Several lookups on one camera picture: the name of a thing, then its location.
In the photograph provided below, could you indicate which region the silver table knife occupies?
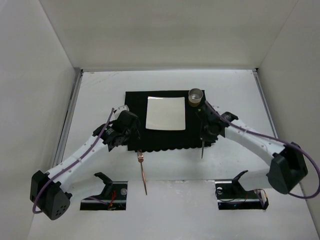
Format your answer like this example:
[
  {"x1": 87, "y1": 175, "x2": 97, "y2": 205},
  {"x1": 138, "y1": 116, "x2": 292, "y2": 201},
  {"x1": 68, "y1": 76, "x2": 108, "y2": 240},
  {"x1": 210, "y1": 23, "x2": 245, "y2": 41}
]
[{"x1": 201, "y1": 140, "x2": 205, "y2": 159}]

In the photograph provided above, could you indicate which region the black cloth placemat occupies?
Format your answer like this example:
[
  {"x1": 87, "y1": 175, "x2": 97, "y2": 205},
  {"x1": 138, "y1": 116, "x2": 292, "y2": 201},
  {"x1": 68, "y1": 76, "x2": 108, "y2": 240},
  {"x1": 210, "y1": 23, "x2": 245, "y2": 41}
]
[{"x1": 124, "y1": 90, "x2": 202, "y2": 153}]

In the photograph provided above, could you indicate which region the copper fork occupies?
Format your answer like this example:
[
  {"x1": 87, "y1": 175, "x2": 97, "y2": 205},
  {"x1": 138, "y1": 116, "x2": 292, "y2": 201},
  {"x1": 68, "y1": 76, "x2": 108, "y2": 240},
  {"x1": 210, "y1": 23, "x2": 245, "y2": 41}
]
[{"x1": 137, "y1": 150, "x2": 148, "y2": 196}]

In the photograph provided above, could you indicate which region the silver metal cup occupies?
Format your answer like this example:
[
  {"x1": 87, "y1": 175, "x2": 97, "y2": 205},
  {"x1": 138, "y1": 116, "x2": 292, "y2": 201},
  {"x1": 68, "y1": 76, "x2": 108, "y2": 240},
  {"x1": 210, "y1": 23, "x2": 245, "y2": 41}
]
[{"x1": 188, "y1": 88, "x2": 204, "y2": 107}]

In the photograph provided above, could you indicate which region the square white plate black rim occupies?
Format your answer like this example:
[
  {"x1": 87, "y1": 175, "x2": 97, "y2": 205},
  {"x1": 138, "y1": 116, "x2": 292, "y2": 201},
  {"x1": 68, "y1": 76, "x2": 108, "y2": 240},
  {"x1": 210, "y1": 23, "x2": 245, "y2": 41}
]
[{"x1": 145, "y1": 96, "x2": 186, "y2": 131}]

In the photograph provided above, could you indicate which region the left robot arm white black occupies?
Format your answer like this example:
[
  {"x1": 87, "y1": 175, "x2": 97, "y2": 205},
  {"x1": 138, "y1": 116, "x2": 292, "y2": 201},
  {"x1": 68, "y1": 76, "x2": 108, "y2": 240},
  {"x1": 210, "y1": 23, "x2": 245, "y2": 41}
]
[{"x1": 30, "y1": 109, "x2": 141, "y2": 221}]

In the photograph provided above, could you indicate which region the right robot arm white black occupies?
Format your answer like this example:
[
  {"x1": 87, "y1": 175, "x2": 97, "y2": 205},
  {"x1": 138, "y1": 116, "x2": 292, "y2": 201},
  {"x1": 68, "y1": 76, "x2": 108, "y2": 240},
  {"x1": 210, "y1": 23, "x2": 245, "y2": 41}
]
[{"x1": 195, "y1": 104, "x2": 308, "y2": 195}]

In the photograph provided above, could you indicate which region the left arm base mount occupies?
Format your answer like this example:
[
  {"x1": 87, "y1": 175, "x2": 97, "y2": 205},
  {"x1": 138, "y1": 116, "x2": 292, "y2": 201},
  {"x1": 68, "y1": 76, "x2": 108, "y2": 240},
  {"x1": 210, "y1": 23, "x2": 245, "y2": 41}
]
[{"x1": 80, "y1": 172, "x2": 128, "y2": 211}]

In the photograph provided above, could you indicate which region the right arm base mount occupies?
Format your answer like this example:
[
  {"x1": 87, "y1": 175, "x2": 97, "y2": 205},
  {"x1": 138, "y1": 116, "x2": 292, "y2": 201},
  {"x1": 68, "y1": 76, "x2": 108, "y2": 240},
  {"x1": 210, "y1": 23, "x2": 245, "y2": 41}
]
[{"x1": 214, "y1": 170, "x2": 269, "y2": 211}]

